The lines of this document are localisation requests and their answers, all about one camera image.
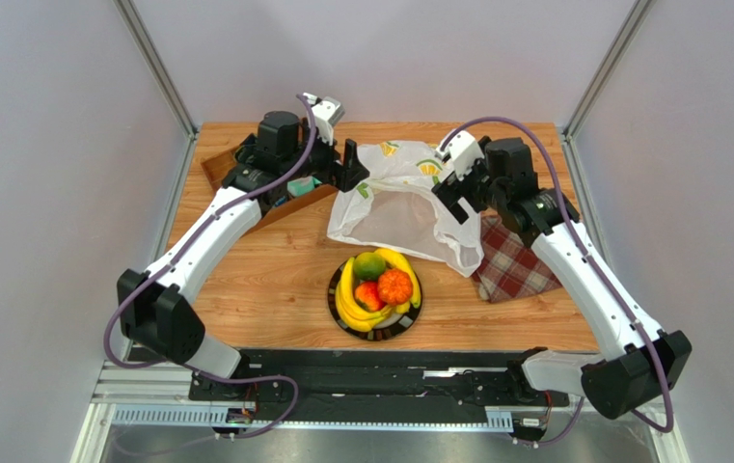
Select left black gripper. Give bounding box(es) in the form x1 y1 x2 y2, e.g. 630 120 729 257
282 120 368 193

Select white plastic bag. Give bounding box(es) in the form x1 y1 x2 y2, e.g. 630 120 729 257
327 140 484 277

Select green fake mango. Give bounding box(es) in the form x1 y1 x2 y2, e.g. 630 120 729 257
353 252 387 282

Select orange fake pumpkin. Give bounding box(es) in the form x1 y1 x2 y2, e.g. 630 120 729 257
377 269 414 306

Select yellow banana bunch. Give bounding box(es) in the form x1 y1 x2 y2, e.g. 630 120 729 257
375 248 421 313
336 258 393 332

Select red fake apple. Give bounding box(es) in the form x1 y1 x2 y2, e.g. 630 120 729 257
354 281 386 313

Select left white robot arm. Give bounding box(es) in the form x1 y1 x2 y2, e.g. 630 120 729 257
105 95 369 379

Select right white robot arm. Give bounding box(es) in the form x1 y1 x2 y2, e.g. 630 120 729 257
432 131 692 420

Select teal white socks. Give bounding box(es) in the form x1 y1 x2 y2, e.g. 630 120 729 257
286 177 321 198

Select red plaid cloth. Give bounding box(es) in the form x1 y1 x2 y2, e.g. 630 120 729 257
472 215 561 304

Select wooden divided tray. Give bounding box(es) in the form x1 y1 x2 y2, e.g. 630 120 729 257
200 129 338 233

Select round patterned ceramic plate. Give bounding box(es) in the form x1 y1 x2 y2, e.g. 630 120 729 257
327 262 423 342

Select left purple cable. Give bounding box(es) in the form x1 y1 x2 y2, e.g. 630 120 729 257
102 93 319 445

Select purple cable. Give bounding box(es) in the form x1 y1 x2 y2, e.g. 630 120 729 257
438 116 676 449
102 93 319 445

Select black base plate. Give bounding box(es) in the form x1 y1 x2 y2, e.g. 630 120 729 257
188 348 571 424

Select aluminium frame rail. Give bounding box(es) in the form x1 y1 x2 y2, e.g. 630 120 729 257
73 363 690 462

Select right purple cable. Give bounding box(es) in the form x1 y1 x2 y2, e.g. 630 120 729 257
438 116 676 449

